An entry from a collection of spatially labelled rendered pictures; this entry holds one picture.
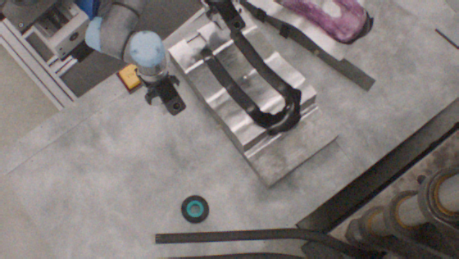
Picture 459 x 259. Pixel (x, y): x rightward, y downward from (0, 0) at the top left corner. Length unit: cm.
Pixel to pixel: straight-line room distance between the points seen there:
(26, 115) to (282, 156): 142
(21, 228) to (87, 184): 93
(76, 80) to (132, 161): 83
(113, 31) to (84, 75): 116
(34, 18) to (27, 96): 111
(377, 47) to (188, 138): 63
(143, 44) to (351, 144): 76
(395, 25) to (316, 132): 42
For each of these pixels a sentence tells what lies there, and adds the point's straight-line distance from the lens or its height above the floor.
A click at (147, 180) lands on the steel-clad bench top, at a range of 178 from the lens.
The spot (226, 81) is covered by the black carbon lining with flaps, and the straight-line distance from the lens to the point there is 176.
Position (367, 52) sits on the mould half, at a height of 91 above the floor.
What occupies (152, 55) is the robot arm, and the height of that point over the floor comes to 130.
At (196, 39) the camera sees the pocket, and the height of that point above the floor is 86.
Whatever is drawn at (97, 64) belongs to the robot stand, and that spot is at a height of 21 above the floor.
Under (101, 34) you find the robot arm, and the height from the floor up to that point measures 128.
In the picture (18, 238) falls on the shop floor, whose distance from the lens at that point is 270.
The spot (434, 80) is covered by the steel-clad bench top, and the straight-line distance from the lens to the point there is 196.
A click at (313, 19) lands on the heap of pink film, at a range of 182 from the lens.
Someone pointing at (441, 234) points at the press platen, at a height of 129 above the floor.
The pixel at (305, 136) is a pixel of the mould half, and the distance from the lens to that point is 174.
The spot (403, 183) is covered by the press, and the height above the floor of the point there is 79.
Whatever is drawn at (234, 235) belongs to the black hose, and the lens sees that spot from 166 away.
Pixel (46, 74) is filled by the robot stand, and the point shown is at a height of 23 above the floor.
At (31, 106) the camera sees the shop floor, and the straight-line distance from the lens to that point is 280.
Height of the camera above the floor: 254
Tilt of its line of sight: 75 degrees down
